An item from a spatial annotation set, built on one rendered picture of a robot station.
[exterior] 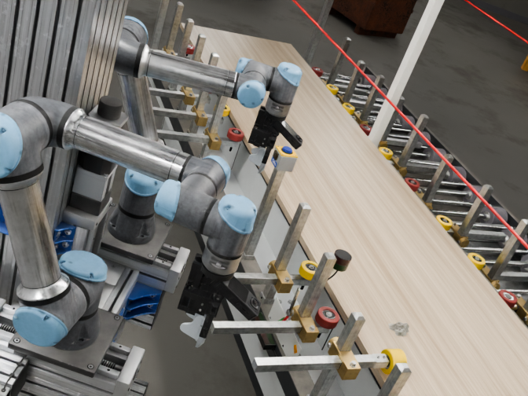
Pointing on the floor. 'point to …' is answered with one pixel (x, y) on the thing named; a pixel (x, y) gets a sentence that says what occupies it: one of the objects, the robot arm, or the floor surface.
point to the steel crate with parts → (375, 15)
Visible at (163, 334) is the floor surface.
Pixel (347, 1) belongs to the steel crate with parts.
